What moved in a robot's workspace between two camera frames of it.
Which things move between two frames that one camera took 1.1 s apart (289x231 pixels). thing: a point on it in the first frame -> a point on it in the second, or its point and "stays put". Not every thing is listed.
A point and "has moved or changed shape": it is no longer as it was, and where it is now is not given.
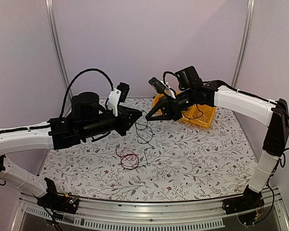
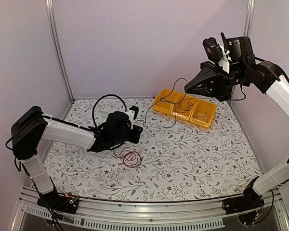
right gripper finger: (160, 118) -> (206, 88)
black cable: (151, 137) has moved or changed shape
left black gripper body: (121, 128) -> (122, 138)
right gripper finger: (162, 104) -> (208, 69)
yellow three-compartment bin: (201, 115) stays put
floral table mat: (170, 159) stays put
